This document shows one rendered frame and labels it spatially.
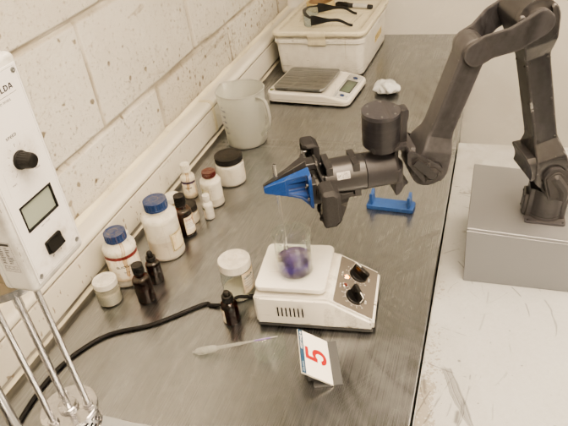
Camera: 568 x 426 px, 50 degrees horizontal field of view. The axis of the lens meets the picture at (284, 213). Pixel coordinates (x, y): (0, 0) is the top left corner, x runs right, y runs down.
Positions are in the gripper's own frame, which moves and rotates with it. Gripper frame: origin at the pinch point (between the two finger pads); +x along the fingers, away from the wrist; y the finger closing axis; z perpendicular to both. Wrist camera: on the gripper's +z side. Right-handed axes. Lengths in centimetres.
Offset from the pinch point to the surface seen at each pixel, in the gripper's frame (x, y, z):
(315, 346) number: -0.2, -11.3, 23.8
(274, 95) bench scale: -8, 89, 23
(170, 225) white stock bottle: 21.7, 21.5, 17.5
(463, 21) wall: -80, 121, 22
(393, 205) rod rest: -24.3, 24.5, 24.9
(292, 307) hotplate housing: 2.0, -4.8, 20.6
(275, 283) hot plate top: 4.0, -2.3, 17.0
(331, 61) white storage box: -29, 103, 21
